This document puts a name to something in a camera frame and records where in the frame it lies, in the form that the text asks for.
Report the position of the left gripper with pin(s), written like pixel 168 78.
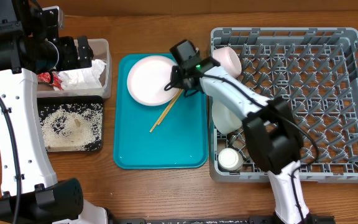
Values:
pixel 74 61

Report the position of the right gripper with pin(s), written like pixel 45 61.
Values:
pixel 176 73

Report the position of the white napkin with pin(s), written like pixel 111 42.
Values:
pixel 84 78

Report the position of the pink white bowl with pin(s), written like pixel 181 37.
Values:
pixel 228 58

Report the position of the large white plate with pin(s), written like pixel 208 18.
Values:
pixel 148 78

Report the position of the red snack wrapper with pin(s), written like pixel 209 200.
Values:
pixel 50 78

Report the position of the grey bowl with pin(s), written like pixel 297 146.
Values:
pixel 224 120

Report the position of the white rice pile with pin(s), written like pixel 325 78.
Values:
pixel 70 127

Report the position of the white paper cup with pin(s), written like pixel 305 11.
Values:
pixel 230 160

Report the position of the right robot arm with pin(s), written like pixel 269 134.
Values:
pixel 273 139

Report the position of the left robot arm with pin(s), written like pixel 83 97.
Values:
pixel 30 45

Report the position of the clear plastic waste bin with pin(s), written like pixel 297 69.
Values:
pixel 101 51

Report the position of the grey dishwasher rack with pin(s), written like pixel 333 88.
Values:
pixel 316 71

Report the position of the wooden chopstick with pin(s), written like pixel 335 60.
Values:
pixel 170 107
pixel 165 113

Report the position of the black plastic tray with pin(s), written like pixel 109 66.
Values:
pixel 70 124

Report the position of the teal serving tray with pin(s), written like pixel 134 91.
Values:
pixel 181 141

